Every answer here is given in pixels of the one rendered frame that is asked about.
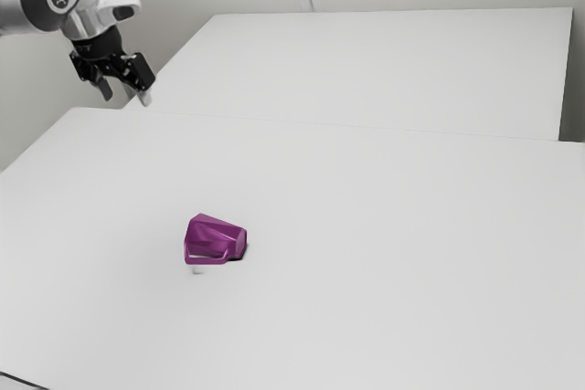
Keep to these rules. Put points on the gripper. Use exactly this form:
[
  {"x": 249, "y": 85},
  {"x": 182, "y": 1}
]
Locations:
[{"x": 109, "y": 63}]

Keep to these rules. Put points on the purple faceted mug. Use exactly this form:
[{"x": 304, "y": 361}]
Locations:
[{"x": 212, "y": 239}]

